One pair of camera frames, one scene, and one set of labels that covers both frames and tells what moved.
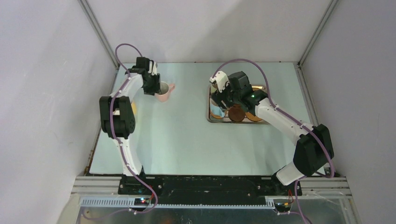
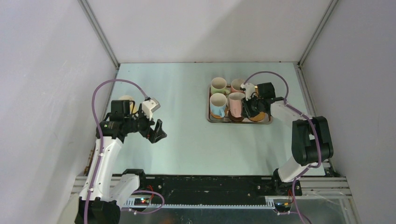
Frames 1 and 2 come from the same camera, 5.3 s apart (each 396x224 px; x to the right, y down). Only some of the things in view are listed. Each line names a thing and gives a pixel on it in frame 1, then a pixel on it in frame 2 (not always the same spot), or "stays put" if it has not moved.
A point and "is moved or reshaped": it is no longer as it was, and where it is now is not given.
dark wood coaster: x=236 y=113 stays put
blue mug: x=215 y=110 stays put
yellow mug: x=134 y=107 stays put
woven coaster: x=251 y=117 stays put
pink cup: x=165 y=89 is moved or reshaped
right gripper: x=221 y=99 -> x=251 y=107
